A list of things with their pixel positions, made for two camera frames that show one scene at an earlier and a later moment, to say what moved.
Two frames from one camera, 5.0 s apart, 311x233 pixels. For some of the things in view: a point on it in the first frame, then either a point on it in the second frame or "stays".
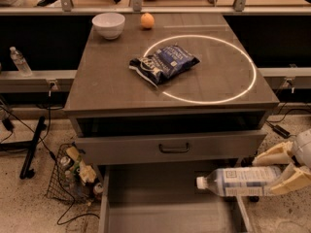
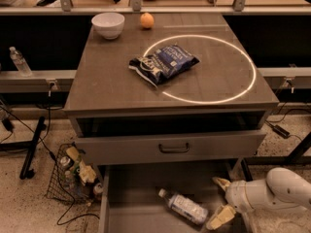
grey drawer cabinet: [184, 90] stays
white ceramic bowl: [109, 24] stays
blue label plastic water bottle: [240, 182] → [186, 208]
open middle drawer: [165, 199] stays
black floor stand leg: [25, 171] stays
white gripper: [303, 149] → [235, 195]
